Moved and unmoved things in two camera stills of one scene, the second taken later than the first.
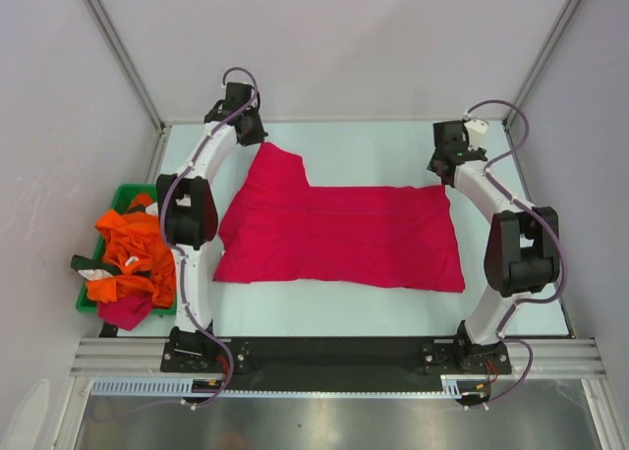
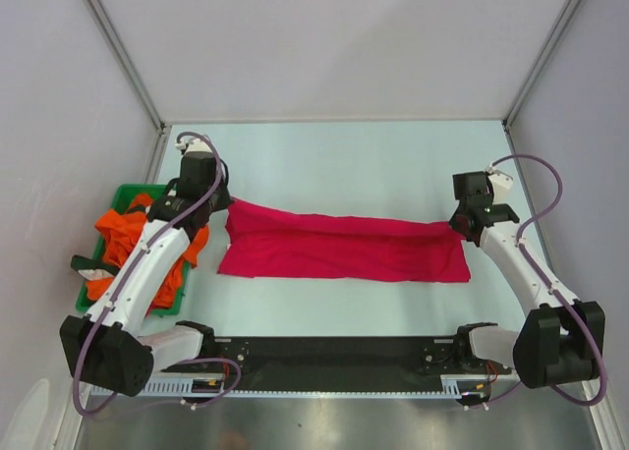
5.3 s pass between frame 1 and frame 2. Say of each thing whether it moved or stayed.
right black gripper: moved
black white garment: stayed
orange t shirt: stayed
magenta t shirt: moved
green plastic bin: stayed
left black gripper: moved
